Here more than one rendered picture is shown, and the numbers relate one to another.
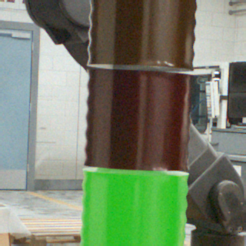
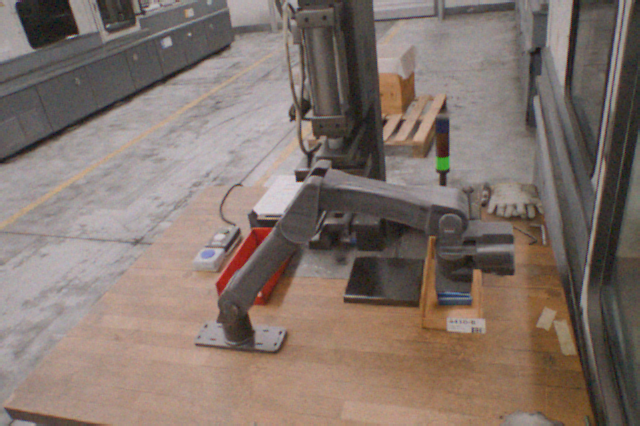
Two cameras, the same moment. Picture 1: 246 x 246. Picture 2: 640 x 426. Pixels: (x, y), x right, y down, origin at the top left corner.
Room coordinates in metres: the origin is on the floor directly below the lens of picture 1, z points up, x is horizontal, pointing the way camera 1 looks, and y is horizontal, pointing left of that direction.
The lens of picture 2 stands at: (1.38, 0.70, 1.65)
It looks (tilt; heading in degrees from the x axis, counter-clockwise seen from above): 29 degrees down; 229
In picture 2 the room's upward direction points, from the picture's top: 9 degrees counter-clockwise
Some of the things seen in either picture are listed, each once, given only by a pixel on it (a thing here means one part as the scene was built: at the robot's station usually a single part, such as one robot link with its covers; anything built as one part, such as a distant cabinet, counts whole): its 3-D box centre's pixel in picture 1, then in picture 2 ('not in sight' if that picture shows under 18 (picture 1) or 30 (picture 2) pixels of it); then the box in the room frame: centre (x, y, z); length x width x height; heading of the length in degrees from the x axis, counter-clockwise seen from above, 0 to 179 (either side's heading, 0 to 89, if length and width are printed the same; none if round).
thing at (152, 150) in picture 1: (137, 120); (442, 149); (0.31, 0.01, 1.10); 0.04 x 0.04 x 0.03
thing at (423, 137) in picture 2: not in sight; (381, 122); (-1.99, -2.13, 0.07); 1.20 x 1.00 x 0.14; 24
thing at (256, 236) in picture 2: not in sight; (258, 263); (0.81, -0.22, 0.93); 0.25 x 0.12 x 0.06; 30
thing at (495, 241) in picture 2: not in sight; (476, 232); (0.74, 0.35, 1.18); 0.12 x 0.09 x 0.12; 122
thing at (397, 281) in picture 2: not in sight; (384, 280); (0.66, 0.07, 0.91); 0.17 x 0.16 x 0.02; 120
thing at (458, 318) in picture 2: not in sight; (454, 281); (0.60, 0.22, 0.93); 0.25 x 0.13 x 0.08; 30
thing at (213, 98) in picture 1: (214, 100); not in sight; (9.52, -0.54, 1.27); 0.23 x 0.18 x 0.38; 117
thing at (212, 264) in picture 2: not in sight; (210, 263); (0.87, -0.37, 0.90); 0.07 x 0.07 x 0.06; 30
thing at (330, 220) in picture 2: not in sight; (345, 215); (0.57, -0.13, 0.98); 0.20 x 0.10 x 0.01; 120
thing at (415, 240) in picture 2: not in sight; (362, 229); (0.49, -0.15, 0.88); 0.65 x 0.50 x 0.03; 120
